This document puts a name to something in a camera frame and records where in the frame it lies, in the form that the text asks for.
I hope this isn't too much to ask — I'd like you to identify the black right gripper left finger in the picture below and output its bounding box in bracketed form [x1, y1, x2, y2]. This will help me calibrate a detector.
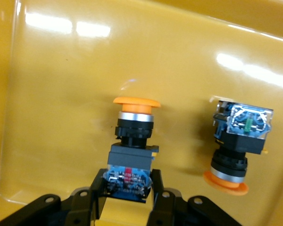
[0, 168, 109, 226]

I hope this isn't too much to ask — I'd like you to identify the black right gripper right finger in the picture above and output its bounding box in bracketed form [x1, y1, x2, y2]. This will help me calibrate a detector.
[146, 169, 243, 226]

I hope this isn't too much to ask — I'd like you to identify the yellow plastic tray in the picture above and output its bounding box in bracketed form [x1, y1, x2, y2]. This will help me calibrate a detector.
[0, 0, 283, 226]

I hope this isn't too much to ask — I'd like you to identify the yellow mushroom push button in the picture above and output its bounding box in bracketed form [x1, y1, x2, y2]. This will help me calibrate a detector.
[107, 96, 161, 204]
[202, 95, 275, 196]

